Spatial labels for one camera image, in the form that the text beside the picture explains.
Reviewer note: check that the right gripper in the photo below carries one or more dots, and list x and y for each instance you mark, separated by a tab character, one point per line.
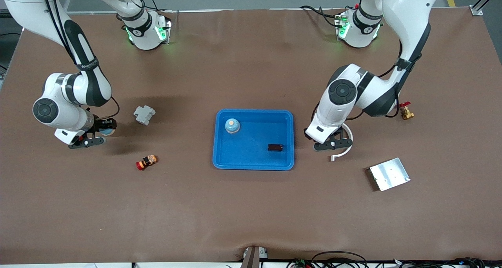
102	124

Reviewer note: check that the brown table cover mat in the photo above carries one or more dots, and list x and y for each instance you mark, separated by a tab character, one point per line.
251	213

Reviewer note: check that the white circuit breaker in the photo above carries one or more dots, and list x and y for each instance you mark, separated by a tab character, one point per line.
144	115

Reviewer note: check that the light blue call bell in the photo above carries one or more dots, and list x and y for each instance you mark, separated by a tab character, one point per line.
107	133
232	126

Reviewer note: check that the aluminium frame profile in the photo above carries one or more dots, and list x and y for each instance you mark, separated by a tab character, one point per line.
476	10

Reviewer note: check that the grey metal table bracket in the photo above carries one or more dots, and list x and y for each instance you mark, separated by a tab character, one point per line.
253	258

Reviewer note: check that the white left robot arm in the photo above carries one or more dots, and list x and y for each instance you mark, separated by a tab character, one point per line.
342	91

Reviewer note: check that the white curved plastic arc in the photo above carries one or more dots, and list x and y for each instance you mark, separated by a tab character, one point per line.
345	153

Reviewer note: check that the red button with orange body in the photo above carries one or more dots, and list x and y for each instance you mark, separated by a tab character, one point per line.
147	162

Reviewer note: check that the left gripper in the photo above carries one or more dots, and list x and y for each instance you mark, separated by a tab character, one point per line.
306	135

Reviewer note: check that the blue plastic tray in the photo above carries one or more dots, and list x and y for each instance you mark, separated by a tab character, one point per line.
251	154

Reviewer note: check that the silver metal plate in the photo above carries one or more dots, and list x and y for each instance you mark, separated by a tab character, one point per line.
390	174

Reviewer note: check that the dark brown capacitor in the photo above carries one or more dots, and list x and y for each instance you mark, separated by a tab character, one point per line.
275	147

